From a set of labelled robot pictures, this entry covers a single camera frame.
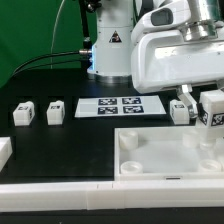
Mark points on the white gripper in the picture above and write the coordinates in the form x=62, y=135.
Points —
x=164, y=60

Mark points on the white square tabletop tray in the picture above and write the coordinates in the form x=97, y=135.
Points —
x=165, y=153

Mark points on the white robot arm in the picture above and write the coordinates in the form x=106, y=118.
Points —
x=121, y=24

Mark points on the white sheet with markers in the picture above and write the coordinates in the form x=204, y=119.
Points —
x=119, y=106

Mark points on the white left obstacle block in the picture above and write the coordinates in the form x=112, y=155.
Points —
x=5, y=150

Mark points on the white front barrier wall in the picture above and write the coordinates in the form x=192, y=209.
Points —
x=111, y=195

